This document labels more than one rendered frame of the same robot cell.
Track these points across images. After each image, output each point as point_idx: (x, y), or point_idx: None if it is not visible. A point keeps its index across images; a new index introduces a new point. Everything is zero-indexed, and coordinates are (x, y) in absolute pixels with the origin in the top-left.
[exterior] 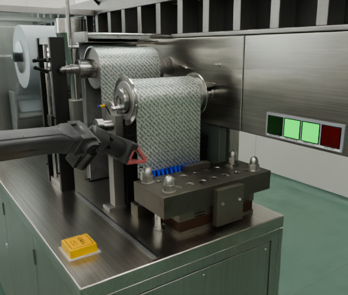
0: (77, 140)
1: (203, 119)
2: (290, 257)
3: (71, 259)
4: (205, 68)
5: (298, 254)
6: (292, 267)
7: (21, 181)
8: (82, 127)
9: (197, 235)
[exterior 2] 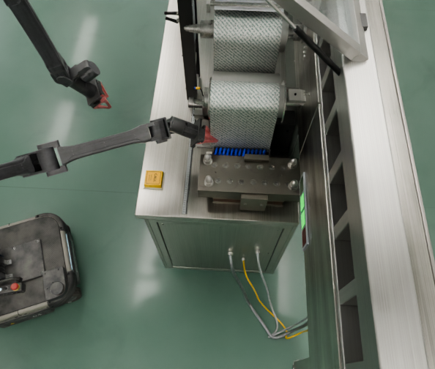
0: (147, 141)
1: (297, 110)
2: (430, 171)
3: (145, 187)
4: (307, 80)
5: None
6: (419, 182)
7: (172, 66)
8: (157, 128)
9: (223, 208)
